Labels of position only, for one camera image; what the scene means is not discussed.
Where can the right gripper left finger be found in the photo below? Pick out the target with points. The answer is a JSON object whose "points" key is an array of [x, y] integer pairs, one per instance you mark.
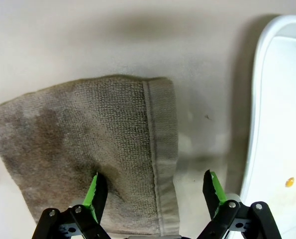
{"points": [[93, 199]]}

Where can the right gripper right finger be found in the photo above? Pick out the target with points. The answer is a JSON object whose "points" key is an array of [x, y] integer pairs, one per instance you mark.
{"points": [[213, 191]]}

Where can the brown terry cloth towel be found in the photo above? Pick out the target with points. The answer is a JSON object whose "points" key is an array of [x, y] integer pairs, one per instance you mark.
{"points": [[88, 137]]}

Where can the yellow food crumb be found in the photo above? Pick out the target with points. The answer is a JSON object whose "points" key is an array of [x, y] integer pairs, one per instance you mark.
{"points": [[289, 182]]}

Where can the silver metal baking tray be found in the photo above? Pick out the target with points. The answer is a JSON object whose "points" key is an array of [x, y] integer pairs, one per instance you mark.
{"points": [[282, 112]]}

